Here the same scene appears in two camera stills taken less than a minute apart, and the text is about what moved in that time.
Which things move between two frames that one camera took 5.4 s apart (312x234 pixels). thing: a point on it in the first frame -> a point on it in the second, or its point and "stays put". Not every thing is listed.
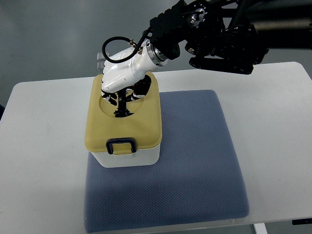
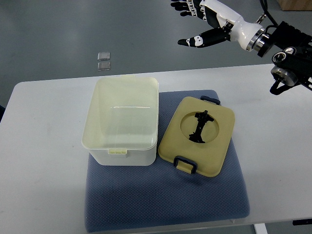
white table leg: (260, 228) stays put
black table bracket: (302, 221) stays put
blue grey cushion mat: (196, 180) stays put
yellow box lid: (145, 126) -> (197, 137)
